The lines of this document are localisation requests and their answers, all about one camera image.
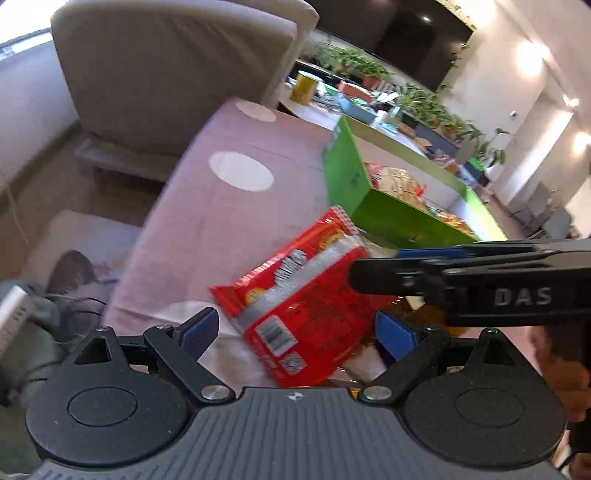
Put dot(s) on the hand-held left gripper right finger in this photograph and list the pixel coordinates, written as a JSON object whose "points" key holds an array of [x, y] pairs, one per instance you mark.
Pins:
{"points": [[395, 336]]}

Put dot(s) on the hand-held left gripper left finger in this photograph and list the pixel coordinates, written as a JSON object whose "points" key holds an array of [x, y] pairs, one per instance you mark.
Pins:
{"points": [[199, 331]]}

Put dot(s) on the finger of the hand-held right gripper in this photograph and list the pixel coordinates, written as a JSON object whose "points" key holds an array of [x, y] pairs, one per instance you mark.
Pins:
{"points": [[388, 277], [429, 253]]}

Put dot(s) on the brown snack packet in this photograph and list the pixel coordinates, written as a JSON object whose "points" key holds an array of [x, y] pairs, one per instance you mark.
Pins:
{"points": [[429, 316]]}

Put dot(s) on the green cardboard box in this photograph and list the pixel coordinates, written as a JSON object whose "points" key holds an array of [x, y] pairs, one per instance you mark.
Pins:
{"points": [[392, 217]]}

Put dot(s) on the red snack packet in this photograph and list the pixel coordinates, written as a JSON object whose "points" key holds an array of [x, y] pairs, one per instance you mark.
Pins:
{"points": [[314, 295]]}

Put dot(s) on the person's right hand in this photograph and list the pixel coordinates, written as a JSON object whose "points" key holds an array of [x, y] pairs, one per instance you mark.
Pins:
{"points": [[570, 387]]}

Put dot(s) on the orange snack packet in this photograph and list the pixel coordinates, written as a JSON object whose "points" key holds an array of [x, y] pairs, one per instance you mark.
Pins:
{"points": [[455, 220]]}

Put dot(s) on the clear cracker packet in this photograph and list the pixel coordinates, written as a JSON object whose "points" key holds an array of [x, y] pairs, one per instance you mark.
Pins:
{"points": [[397, 181]]}

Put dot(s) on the grey waiting chairs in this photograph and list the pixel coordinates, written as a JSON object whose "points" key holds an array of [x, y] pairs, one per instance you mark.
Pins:
{"points": [[545, 212]]}

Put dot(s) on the dark brown object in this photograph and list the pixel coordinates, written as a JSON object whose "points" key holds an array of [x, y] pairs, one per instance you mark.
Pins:
{"points": [[69, 274]]}

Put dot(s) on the row of potted plants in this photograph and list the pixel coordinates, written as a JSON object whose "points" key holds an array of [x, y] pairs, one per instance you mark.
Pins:
{"points": [[415, 99]]}

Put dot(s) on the beige floor cushion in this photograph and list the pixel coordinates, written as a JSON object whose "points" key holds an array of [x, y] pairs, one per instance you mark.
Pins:
{"points": [[78, 230]]}

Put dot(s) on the person's grey clothing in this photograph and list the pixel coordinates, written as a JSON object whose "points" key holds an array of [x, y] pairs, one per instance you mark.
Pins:
{"points": [[32, 350]]}

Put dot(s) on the yellow can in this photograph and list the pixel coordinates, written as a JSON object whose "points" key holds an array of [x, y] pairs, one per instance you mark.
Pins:
{"points": [[304, 87]]}

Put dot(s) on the beige upholstered chair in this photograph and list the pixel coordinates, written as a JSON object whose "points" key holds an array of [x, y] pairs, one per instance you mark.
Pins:
{"points": [[161, 78]]}

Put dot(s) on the black wall screen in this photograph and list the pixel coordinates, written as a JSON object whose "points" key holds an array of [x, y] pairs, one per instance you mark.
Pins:
{"points": [[406, 37]]}

